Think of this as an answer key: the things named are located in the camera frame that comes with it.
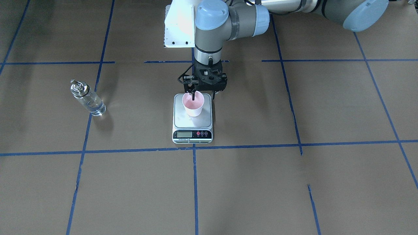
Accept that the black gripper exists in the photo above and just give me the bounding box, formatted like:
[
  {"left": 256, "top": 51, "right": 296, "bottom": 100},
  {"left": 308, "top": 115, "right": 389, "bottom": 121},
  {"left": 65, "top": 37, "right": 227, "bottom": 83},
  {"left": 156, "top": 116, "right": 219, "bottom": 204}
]
[{"left": 183, "top": 62, "right": 228, "bottom": 101}]

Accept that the pink paper cup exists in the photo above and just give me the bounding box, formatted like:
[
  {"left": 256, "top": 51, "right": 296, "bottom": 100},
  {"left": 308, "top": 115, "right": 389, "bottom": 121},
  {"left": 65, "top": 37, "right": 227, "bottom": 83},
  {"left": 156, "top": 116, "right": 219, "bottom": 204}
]
[{"left": 182, "top": 91, "right": 204, "bottom": 117}]

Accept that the clear glass sauce bottle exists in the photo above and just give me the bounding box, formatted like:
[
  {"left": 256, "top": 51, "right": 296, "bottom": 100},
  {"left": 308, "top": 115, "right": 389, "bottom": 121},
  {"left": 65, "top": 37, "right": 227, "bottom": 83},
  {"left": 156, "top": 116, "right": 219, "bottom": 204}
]
[{"left": 70, "top": 79, "right": 106, "bottom": 116}]

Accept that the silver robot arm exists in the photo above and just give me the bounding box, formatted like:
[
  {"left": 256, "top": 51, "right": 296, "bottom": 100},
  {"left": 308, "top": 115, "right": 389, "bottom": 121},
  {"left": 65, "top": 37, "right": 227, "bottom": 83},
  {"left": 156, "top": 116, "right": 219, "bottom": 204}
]
[{"left": 178, "top": 0, "right": 389, "bottom": 99}]

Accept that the digital kitchen scale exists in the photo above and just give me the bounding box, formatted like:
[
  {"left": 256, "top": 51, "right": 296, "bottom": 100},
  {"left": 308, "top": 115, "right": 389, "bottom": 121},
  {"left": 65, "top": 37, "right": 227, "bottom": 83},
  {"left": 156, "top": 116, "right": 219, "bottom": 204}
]
[{"left": 172, "top": 93, "right": 213, "bottom": 143}]

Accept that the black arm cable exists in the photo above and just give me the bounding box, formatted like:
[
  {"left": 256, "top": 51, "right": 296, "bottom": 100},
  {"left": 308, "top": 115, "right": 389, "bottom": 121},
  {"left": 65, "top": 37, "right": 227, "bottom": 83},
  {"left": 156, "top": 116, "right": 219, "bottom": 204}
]
[{"left": 177, "top": 64, "right": 196, "bottom": 86}]

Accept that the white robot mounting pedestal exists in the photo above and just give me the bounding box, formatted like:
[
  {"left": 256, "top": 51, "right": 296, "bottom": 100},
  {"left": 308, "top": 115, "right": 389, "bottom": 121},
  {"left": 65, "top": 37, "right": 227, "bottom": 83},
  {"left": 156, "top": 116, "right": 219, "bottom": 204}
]
[{"left": 163, "top": 0, "right": 200, "bottom": 48}]

